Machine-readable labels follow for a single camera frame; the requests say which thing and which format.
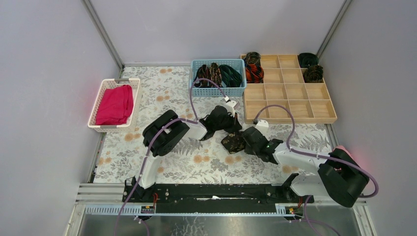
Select dark floral necktie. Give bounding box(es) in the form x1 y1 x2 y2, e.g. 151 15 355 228
221 131 246 154

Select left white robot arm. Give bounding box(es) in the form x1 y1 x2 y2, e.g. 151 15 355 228
133 106 242 202

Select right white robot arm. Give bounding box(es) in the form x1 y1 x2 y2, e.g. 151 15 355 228
242 127 370 207

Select dark green tie in basket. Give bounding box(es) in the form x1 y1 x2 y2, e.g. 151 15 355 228
219 64 241 88

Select brown patterned tie in basket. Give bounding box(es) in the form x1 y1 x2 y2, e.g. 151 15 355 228
209 62 222 87

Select brown striped tie in basket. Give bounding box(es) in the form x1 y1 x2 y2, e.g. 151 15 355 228
194 64 210 88

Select blue plastic basket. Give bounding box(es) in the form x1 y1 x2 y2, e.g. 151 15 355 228
189 59 247 97

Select rolled orange black tie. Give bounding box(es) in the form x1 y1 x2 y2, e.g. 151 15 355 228
245 64 264 84

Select rolled dark striped tie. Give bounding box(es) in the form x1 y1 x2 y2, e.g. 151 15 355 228
243 52 261 66

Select pink cloth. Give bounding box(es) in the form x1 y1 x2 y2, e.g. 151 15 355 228
333 145 352 158

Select rolled olive patterned tie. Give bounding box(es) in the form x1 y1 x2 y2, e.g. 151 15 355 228
303 65 324 83

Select rolled dark green tie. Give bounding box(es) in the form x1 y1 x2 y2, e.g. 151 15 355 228
298 53 319 68

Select floral table mat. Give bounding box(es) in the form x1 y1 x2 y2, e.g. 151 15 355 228
93 66 341 185

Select white plastic basket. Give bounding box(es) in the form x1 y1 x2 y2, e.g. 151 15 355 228
88 78 142 132

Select red folded cloth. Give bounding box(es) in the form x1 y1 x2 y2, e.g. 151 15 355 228
95 85 134 125

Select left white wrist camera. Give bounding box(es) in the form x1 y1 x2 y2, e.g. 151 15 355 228
224 96 239 116

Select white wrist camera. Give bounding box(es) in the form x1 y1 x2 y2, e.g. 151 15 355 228
255 119 269 135
224 96 239 116

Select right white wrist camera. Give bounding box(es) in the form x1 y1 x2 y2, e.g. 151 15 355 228
255 119 269 135

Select grey slotted cable duct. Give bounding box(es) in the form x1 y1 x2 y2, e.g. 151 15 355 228
85 205 298 217

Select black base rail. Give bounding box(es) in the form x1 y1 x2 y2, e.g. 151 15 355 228
122 184 314 213

